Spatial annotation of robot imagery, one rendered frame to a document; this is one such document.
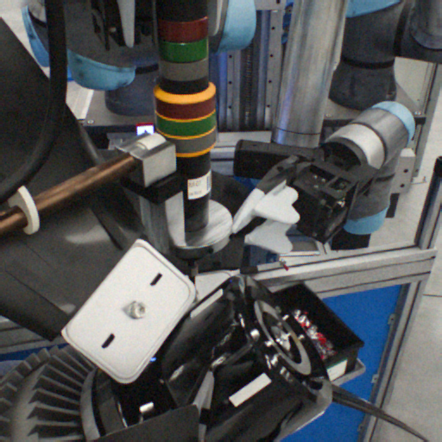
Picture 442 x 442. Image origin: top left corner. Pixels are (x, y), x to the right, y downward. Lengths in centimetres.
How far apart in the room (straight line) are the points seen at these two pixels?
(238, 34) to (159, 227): 32
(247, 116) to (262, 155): 64
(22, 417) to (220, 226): 21
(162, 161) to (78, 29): 28
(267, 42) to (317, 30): 45
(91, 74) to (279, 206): 25
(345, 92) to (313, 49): 43
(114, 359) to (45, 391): 7
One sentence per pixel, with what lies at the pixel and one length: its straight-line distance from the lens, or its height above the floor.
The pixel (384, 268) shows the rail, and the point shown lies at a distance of 110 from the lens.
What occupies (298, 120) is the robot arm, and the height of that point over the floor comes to 118.
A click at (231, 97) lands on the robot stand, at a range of 127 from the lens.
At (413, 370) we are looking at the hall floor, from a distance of 205.
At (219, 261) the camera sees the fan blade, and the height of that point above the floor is 119.
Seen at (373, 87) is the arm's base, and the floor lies 109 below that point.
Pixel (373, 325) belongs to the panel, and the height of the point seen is 65.
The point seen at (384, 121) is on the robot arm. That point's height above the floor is 121.
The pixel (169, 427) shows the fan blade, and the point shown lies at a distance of 26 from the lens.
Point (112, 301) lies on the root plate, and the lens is 39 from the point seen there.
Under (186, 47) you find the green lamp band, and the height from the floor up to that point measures 142.
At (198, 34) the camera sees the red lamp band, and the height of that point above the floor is 143.
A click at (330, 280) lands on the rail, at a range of 106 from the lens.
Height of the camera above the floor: 153
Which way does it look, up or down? 37 degrees down
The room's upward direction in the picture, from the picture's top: straight up
